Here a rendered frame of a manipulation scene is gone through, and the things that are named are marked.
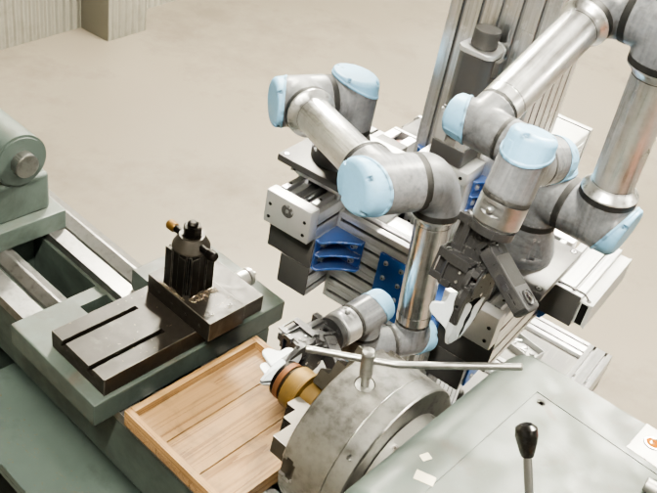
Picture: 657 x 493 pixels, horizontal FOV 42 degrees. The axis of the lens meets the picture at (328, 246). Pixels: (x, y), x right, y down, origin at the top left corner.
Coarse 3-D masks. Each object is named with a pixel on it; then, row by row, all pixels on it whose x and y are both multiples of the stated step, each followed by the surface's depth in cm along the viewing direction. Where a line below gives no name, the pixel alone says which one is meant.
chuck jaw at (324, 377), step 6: (360, 348) 152; (360, 354) 152; (390, 354) 153; (336, 366) 154; (342, 366) 153; (318, 372) 155; (324, 372) 155; (330, 372) 154; (336, 372) 153; (318, 378) 155; (324, 378) 154; (330, 378) 154; (318, 384) 155; (324, 384) 154
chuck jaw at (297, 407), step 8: (296, 400) 153; (288, 408) 152; (296, 408) 152; (304, 408) 152; (288, 416) 150; (296, 416) 150; (288, 424) 149; (296, 424) 148; (280, 432) 146; (288, 432) 146; (272, 440) 146; (280, 440) 144; (272, 448) 146; (280, 448) 145; (280, 456) 145; (288, 464) 142; (288, 472) 143
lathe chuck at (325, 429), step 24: (336, 384) 141; (384, 384) 141; (312, 408) 140; (336, 408) 138; (360, 408) 138; (312, 432) 138; (336, 432) 137; (288, 456) 141; (312, 456) 138; (336, 456) 136; (288, 480) 143; (312, 480) 138
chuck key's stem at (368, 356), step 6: (366, 348) 135; (372, 348) 135; (366, 354) 134; (372, 354) 134; (366, 360) 134; (372, 360) 135; (360, 366) 137; (366, 366) 135; (372, 366) 136; (360, 372) 137; (366, 372) 136; (372, 372) 138; (366, 378) 137; (360, 384) 140; (366, 384) 139
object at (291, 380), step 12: (276, 372) 157; (288, 372) 157; (300, 372) 156; (312, 372) 158; (276, 384) 157; (288, 384) 155; (300, 384) 154; (312, 384) 156; (276, 396) 158; (288, 396) 155; (300, 396) 155; (312, 396) 154
